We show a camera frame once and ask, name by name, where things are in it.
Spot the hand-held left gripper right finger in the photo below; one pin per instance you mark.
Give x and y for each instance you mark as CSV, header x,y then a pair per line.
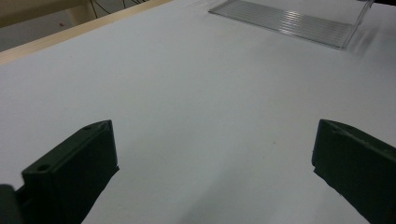
x,y
358,168

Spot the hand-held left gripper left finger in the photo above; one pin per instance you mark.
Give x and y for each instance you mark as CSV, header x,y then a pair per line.
x,y
74,174

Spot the clear plastic packaging box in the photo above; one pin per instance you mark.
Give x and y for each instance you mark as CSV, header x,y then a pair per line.
x,y
286,21

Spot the light wooden table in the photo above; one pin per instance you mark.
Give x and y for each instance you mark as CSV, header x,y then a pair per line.
x,y
62,34

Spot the white table sheet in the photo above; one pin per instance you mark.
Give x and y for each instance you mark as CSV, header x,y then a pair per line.
x,y
199,99

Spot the light wooden shelf unit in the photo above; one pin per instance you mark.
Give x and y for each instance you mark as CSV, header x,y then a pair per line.
x,y
37,12

